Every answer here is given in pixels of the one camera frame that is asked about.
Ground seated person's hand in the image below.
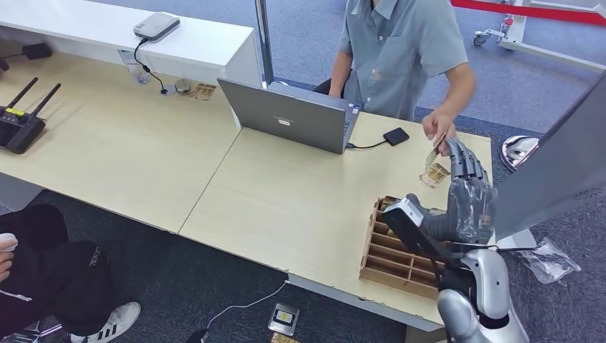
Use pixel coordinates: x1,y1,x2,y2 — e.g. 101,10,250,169
0,232,20,284

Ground person's left hand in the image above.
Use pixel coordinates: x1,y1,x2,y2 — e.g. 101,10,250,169
421,109,457,157

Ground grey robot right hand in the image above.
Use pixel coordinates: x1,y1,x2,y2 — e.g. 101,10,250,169
406,137,498,246

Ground seated person in black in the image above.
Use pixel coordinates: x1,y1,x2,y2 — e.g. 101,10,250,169
0,203,142,343

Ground wooden card organizer tray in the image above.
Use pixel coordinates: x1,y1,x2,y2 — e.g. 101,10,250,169
358,194,448,301

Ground black external drive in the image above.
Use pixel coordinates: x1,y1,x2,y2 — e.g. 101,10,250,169
382,126,411,147

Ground gold cards pile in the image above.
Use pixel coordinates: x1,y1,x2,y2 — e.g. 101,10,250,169
419,161,452,189

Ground chrome round base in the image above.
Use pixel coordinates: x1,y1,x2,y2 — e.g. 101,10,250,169
500,134,541,173

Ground grey monitor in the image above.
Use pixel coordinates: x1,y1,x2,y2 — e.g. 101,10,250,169
493,71,606,252

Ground crumpled clear plastic bag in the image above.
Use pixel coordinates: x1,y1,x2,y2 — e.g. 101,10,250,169
512,237,582,285

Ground white sneaker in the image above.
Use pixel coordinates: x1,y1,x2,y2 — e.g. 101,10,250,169
69,301,142,343

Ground black remote controller with antennas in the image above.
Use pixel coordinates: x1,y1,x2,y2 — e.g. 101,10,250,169
0,76,62,155

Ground grey laptop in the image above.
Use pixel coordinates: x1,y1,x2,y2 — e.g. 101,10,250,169
217,76,364,156

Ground red barrier belt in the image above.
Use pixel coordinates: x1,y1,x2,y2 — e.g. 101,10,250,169
449,0,606,27

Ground metal pole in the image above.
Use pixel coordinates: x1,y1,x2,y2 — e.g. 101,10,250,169
254,0,276,86

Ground black power adapter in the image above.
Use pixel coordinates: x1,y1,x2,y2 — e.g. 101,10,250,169
21,42,54,61

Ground grey device with yellow label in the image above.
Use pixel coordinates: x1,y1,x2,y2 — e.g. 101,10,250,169
267,302,301,337

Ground gold cards stack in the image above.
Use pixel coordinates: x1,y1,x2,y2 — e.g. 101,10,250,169
189,82,218,101

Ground white counter shelf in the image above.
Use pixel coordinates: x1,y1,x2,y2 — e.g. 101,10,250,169
0,0,264,89

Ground grey router box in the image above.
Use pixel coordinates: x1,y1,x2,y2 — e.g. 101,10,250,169
133,11,182,42

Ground black white wrist camera box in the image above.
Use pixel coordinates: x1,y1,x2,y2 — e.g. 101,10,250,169
382,198,464,262

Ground black drive cable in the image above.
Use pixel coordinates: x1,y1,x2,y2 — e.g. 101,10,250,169
345,139,389,151

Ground white wheeled frame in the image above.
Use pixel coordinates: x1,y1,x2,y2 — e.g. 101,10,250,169
473,0,606,75

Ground white floor cable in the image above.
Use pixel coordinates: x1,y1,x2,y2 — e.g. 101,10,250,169
203,280,290,333

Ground black router cable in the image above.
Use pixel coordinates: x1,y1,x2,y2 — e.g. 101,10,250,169
132,37,169,96

